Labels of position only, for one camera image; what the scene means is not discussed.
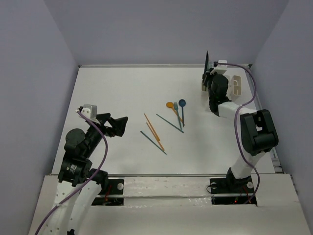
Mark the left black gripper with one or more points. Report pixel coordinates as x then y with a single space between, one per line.
105 123

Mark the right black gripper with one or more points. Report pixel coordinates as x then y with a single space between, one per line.
209 76

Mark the black handled steel knife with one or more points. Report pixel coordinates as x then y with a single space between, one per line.
206 62

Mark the orange chopstick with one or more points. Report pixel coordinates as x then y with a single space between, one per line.
155 135
148 121

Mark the blue plastic spoon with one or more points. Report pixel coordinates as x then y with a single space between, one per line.
182 103

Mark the teal plastic fork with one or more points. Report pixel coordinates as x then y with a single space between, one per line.
177 113

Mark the orange plastic spoon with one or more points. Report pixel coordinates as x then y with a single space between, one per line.
171 105

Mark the green chopstick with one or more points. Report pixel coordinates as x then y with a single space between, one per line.
170 123
153 142

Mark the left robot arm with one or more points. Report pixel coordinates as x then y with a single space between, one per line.
79 183

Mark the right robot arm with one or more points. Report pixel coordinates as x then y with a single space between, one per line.
255 132

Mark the white utensil organizer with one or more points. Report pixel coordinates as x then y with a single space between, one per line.
234 91

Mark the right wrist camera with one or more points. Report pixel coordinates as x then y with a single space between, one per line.
219 67

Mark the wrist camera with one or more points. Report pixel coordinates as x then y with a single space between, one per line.
219 67
89 111

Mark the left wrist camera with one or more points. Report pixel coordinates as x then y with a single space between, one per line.
89 111

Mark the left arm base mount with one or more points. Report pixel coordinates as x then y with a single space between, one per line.
112 195

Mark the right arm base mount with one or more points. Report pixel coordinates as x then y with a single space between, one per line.
239 194

